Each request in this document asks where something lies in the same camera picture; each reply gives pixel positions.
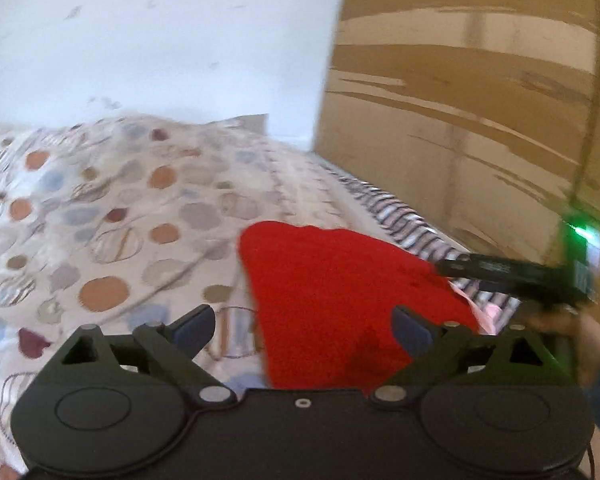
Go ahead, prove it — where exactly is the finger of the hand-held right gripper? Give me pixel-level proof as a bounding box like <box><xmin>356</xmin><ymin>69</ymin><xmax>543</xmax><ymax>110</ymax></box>
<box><xmin>431</xmin><ymin>253</ymin><xmax>576</xmax><ymax>306</ymax></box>

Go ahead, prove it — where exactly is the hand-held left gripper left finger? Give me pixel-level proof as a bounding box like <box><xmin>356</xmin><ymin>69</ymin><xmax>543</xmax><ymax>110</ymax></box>
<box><xmin>57</xmin><ymin>304</ymin><xmax>238</xmax><ymax>407</ymax></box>

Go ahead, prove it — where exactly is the spotted print duvet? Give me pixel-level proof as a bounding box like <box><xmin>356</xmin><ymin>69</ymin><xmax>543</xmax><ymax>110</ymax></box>
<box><xmin>0</xmin><ymin>115</ymin><xmax>381</xmax><ymax>480</ymax></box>

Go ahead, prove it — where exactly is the pink cloth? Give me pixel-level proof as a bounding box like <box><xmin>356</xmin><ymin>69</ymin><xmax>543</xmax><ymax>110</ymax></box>
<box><xmin>467</xmin><ymin>300</ymin><xmax>518</xmax><ymax>336</ymax></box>

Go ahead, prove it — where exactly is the thin cable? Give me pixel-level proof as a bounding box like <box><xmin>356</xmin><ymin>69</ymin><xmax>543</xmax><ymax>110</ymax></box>
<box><xmin>570</xmin><ymin>0</ymin><xmax>600</xmax><ymax>213</ymax></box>

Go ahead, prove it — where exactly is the grey-brown pillow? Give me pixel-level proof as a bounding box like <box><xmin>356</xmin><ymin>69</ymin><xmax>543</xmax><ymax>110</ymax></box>
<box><xmin>220</xmin><ymin>114</ymin><xmax>270</xmax><ymax>136</ymax></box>

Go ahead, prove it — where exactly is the wooden headboard panel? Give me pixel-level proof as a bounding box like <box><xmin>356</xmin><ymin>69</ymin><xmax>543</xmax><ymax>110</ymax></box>
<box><xmin>312</xmin><ymin>0</ymin><xmax>600</xmax><ymax>271</ymax></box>

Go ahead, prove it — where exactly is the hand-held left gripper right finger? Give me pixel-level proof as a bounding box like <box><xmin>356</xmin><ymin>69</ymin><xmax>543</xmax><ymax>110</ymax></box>
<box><xmin>370</xmin><ymin>305</ymin><xmax>556</xmax><ymax>406</ymax></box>

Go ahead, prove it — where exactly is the red sweater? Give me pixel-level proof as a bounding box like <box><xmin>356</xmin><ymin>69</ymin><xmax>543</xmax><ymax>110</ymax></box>
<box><xmin>237</xmin><ymin>220</ymin><xmax>481</xmax><ymax>391</ymax></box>

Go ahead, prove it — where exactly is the zebra striped blanket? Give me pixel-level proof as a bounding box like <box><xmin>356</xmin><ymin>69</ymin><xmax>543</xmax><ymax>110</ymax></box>
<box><xmin>325</xmin><ymin>162</ymin><xmax>523</xmax><ymax>333</ymax></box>

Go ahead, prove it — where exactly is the person's right hand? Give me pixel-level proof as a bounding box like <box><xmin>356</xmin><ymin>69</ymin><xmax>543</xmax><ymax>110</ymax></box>
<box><xmin>524</xmin><ymin>304</ymin><xmax>600</xmax><ymax>388</ymax></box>

